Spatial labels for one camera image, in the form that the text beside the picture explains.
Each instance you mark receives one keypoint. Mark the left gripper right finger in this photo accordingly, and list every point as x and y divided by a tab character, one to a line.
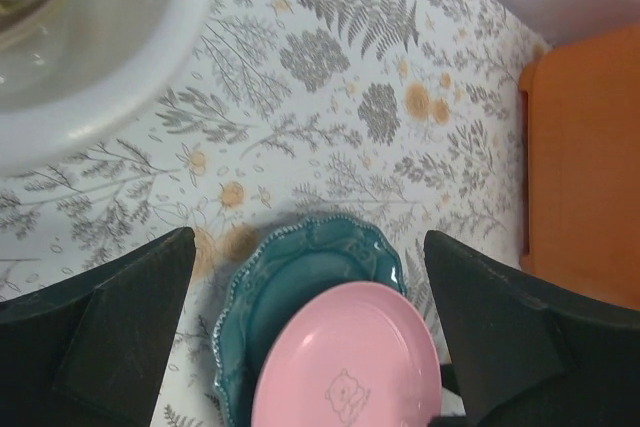
525	352

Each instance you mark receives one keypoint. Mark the orange plastic bin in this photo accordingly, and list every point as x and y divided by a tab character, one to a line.
581	136

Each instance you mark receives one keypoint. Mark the pink plate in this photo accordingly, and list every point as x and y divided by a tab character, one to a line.
358	354

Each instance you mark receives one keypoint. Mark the teal scalloped plate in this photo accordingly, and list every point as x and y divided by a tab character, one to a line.
291	266

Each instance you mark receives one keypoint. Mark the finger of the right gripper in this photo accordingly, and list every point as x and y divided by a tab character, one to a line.
450	397

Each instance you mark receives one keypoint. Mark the white scalloped bowl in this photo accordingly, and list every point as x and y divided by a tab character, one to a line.
81	44

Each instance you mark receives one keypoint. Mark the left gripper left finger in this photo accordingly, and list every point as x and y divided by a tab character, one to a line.
92	350

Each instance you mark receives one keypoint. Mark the white plastic bin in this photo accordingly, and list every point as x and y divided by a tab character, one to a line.
46	133

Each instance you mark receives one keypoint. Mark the floral table mat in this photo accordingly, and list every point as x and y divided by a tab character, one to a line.
402	113

